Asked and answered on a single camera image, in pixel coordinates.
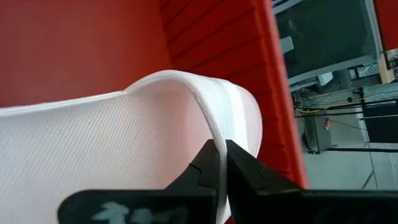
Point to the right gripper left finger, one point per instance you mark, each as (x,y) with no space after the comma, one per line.
(192,199)

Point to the red plastic bin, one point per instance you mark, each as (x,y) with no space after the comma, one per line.
(77,46)

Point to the pink slide sandal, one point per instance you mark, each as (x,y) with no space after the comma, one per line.
(93,140)

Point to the black cabinet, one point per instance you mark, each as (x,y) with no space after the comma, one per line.
(382,124)

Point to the red panel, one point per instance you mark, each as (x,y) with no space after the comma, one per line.
(387,21)

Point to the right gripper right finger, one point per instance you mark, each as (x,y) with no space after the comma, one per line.
(264,202)

